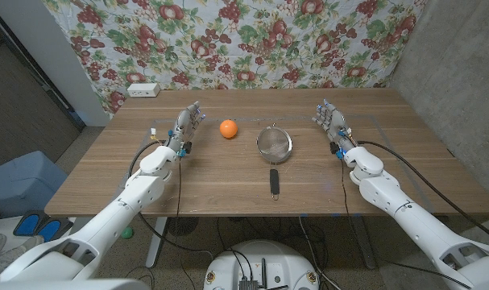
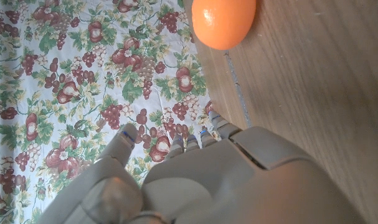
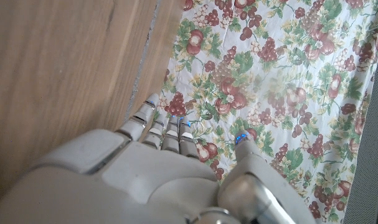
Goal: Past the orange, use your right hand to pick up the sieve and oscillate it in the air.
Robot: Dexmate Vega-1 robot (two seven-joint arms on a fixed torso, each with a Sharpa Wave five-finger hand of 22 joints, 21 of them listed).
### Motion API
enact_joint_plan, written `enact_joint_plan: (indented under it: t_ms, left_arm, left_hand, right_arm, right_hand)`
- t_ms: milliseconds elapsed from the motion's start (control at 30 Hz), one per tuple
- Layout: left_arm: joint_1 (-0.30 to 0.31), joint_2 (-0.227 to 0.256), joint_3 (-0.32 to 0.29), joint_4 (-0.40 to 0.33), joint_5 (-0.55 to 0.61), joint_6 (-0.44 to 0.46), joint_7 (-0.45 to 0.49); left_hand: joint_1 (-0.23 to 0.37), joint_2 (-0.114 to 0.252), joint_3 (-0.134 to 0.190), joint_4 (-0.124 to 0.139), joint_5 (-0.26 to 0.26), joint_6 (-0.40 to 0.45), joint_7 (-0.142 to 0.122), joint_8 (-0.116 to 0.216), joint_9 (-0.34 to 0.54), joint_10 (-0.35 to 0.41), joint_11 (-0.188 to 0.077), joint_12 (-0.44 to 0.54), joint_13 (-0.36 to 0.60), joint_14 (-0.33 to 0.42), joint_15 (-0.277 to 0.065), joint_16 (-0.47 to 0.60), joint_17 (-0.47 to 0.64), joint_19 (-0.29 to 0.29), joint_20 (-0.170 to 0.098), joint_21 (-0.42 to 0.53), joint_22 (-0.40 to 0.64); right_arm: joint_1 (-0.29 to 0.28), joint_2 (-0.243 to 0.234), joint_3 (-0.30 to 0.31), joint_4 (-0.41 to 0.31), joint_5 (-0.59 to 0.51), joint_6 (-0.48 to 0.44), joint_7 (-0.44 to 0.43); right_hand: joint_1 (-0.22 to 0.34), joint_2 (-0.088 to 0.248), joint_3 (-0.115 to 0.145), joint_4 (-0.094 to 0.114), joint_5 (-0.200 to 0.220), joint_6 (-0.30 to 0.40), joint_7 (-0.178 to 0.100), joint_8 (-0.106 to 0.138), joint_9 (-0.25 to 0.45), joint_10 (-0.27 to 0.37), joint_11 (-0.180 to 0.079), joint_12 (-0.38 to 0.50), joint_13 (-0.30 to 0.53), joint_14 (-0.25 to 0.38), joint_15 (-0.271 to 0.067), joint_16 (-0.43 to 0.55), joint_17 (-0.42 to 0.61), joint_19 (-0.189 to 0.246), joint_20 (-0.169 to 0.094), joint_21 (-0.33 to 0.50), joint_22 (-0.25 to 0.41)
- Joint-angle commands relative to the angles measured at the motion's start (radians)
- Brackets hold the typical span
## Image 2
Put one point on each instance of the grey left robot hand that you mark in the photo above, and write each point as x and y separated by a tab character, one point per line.
226	186

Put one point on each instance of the orange fruit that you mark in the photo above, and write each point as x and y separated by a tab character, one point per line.
223	21

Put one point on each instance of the floral fruit print backdrop cloth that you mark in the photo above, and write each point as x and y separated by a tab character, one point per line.
83	93

